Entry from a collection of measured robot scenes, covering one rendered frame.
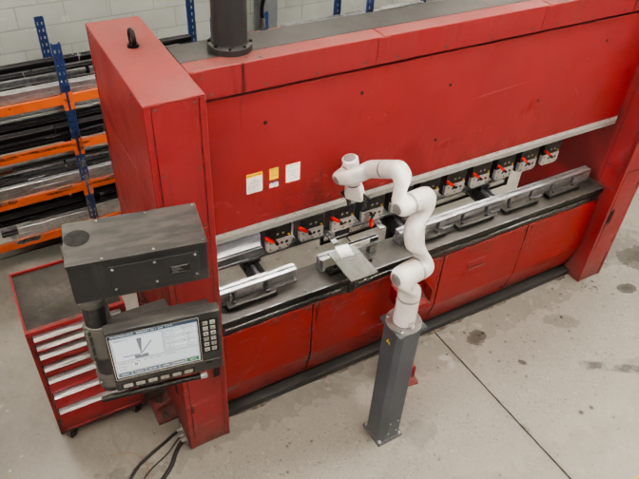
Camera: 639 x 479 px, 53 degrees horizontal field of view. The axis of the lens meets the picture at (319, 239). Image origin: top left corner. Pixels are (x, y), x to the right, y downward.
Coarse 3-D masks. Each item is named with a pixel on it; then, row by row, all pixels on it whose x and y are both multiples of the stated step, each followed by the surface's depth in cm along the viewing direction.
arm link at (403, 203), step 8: (384, 160) 301; (392, 160) 296; (384, 168) 296; (392, 168) 292; (400, 168) 290; (408, 168) 291; (384, 176) 298; (392, 176) 293; (400, 176) 290; (408, 176) 289; (400, 184) 289; (408, 184) 288; (400, 192) 287; (392, 200) 291; (400, 200) 286; (408, 200) 286; (400, 208) 286; (408, 208) 286; (416, 208) 289; (400, 216) 289
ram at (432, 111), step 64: (384, 64) 312; (448, 64) 330; (512, 64) 354; (576, 64) 382; (256, 128) 295; (320, 128) 314; (384, 128) 335; (448, 128) 360; (512, 128) 389; (256, 192) 318; (320, 192) 340; (384, 192) 365
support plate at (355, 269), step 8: (352, 248) 380; (336, 256) 375; (360, 256) 376; (344, 264) 369; (352, 264) 370; (360, 264) 370; (368, 264) 370; (344, 272) 364; (352, 272) 365; (360, 272) 365; (368, 272) 365; (376, 272) 366; (352, 280) 359
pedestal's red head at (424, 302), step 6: (420, 282) 397; (426, 282) 390; (390, 288) 393; (396, 288) 388; (426, 288) 391; (390, 294) 395; (396, 294) 387; (426, 294) 393; (420, 300) 392; (426, 300) 392; (420, 306) 390; (426, 306) 392
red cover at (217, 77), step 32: (544, 0) 344; (576, 0) 347; (608, 0) 360; (352, 32) 298; (384, 32) 300; (416, 32) 306; (448, 32) 315; (480, 32) 326; (512, 32) 337; (192, 64) 266; (224, 64) 267; (256, 64) 272; (288, 64) 280; (320, 64) 289; (352, 64) 298; (224, 96) 274
